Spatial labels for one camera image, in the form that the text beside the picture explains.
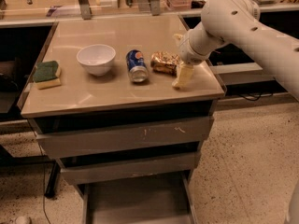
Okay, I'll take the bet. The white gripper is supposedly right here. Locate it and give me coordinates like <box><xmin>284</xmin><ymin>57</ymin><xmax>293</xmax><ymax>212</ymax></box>
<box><xmin>172</xmin><ymin>30</ymin><xmax>209</xmax><ymax>89</ymax></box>

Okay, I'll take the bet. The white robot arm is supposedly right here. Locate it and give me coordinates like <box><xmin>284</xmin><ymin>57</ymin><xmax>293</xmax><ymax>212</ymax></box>
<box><xmin>187</xmin><ymin>0</ymin><xmax>298</xmax><ymax>224</ymax></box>

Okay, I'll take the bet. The blue pepsi can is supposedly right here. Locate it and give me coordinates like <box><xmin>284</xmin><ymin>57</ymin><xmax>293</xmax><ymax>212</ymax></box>
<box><xmin>126</xmin><ymin>49</ymin><xmax>149</xmax><ymax>83</ymax></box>

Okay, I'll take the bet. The grey drawer cabinet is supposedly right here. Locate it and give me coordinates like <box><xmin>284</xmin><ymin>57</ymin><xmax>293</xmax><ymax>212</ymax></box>
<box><xmin>16</xmin><ymin>13</ymin><xmax>227</xmax><ymax>224</ymax></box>

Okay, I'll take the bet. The top grey drawer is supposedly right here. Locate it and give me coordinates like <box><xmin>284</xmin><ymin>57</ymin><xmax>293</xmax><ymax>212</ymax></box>
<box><xmin>36</xmin><ymin>116</ymin><xmax>214</xmax><ymax>159</ymax></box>

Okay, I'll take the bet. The grey drawer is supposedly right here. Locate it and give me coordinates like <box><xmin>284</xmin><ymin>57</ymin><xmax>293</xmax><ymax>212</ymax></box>
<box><xmin>61</xmin><ymin>151</ymin><xmax>200</xmax><ymax>185</ymax></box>
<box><xmin>36</xmin><ymin>116</ymin><xmax>214</xmax><ymax>159</ymax></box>

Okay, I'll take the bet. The open bottom drawer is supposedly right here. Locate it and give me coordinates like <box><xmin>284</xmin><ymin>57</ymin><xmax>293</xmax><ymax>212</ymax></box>
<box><xmin>82</xmin><ymin>172</ymin><xmax>198</xmax><ymax>224</ymax></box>

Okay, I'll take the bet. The middle grey drawer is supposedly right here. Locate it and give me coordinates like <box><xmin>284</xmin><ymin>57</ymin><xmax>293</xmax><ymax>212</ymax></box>
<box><xmin>61</xmin><ymin>151</ymin><xmax>200</xmax><ymax>185</ymax></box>

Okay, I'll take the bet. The white bowl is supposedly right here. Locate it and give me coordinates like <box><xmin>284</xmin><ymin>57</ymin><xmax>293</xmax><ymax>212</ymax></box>
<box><xmin>77</xmin><ymin>44</ymin><xmax>116</xmax><ymax>77</ymax></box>

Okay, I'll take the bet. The green yellow sponge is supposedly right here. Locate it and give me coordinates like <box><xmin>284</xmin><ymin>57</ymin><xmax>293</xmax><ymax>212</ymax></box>
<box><xmin>33</xmin><ymin>61</ymin><xmax>61</xmax><ymax>90</ymax></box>

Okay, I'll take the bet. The black floor cable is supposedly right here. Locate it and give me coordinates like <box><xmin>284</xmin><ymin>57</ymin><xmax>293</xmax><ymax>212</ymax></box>
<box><xmin>29</xmin><ymin>121</ymin><xmax>52</xmax><ymax>224</ymax></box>

